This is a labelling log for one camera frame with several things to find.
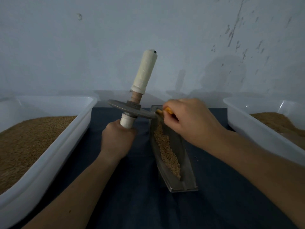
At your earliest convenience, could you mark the boat-shaped metal grinding trough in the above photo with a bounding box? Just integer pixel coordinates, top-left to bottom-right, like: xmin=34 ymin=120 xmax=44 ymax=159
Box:
xmin=151 ymin=105 xmax=199 ymax=193

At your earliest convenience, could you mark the dark blue tablecloth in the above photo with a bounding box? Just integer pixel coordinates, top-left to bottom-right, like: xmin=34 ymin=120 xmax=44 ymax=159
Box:
xmin=10 ymin=108 xmax=298 ymax=229

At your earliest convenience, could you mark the orange handled brush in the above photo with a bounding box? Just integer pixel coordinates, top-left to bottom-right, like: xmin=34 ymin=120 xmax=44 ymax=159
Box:
xmin=156 ymin=107 xmax=174 ymax=117

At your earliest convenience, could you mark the metal grinding wheel with handles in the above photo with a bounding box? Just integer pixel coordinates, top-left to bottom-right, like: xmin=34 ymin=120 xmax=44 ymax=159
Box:
xmin=107 ymin=49 xmax=158 ymax=129

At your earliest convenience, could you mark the small ground grain portion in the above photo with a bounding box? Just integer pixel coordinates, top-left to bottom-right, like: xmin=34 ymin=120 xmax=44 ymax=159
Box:
xmin=153 ymin=121 xmax=182 ymax=179

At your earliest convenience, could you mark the white plastic tray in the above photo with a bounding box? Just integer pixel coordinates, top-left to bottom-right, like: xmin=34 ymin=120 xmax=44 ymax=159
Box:
xmin=0 ymin=96 xmax=99 ymax=229
xmin=222 ymin=96 xmax=305 ymax=166

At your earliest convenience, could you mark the person's right hand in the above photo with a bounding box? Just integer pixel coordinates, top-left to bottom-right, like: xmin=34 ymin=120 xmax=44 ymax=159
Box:
xmin=162 ymin=98 xmax=228 ymax=152

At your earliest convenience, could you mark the person's left forearm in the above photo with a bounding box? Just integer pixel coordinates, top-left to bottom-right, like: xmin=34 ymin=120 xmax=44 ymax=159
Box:
xmin=21 ymin=155 xmax=125 ymax=229

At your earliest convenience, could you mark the person's left hand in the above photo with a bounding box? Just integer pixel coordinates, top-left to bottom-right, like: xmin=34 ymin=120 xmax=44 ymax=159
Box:
xmin=99 ymin=119 xmax=137 ymax=163

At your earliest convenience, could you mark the person's right forearm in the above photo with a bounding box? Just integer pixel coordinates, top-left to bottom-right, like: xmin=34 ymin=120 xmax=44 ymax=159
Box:
xmin=207 ymin=130 xmax=305 ymax=229

